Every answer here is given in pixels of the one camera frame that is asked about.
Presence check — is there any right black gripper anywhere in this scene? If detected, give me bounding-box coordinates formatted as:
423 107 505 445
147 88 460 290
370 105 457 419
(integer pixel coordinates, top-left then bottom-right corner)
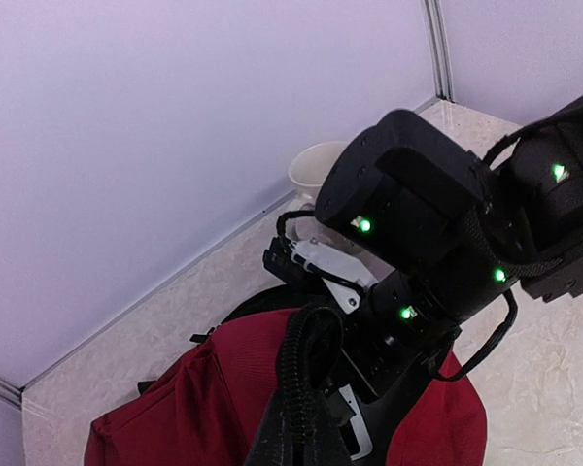
328 300 432 403

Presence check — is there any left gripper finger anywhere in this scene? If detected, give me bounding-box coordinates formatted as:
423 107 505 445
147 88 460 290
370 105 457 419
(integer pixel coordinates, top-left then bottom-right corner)
245 305 353 465

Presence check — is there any white tablet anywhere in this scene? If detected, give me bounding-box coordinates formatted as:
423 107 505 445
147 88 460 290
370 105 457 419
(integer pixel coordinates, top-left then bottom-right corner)
326 384 373 461

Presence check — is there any red backpack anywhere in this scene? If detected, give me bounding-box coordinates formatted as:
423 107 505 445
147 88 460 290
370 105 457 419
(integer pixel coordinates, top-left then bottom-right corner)
84 285 487 465

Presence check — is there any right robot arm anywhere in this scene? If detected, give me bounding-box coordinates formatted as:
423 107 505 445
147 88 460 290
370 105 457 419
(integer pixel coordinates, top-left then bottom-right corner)
315 97 583 403

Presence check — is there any white patterned ceramic mug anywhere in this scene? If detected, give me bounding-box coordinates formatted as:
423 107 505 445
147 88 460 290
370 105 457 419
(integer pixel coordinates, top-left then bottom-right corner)
287 140 365 258

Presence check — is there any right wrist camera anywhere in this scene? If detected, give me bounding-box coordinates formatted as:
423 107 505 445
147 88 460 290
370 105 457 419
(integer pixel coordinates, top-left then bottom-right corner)
262 237 378 315

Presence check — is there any right aluminium frame post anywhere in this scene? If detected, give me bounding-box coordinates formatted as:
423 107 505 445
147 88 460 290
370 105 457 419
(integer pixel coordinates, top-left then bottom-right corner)
421 0 454 102

